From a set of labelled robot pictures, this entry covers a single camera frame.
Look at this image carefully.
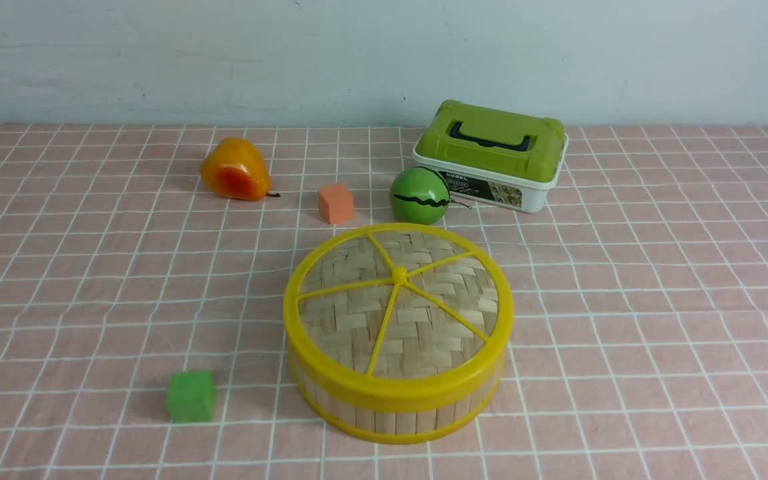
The yellow woven steamer lid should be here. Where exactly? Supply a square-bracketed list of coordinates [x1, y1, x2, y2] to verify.
[283, 223, 514, 412]

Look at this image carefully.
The green lidded white storage box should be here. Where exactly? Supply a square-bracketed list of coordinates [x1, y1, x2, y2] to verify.
[413, 99, 568, 213]

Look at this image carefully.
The green foam cube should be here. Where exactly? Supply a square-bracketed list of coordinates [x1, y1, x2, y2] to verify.
[165, 369, 217, 423]

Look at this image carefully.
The green toy watermelon ball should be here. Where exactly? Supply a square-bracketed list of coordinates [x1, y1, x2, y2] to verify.
[389, 166, 452, 225]

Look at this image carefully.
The orange yellow toy pear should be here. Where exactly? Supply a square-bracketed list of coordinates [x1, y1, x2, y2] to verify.
[200, 137, 281, 201]

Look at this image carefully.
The orange foam cube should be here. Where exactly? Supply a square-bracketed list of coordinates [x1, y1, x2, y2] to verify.
[317, 183, 355, 225]

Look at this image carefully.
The yellow bamboo steamer basket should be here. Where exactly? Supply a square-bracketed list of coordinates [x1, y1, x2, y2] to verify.
[287, 353, 505, 445]

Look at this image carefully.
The pink checkered tablecloth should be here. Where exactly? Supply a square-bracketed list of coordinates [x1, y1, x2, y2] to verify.
[0, 123, 768, 479]

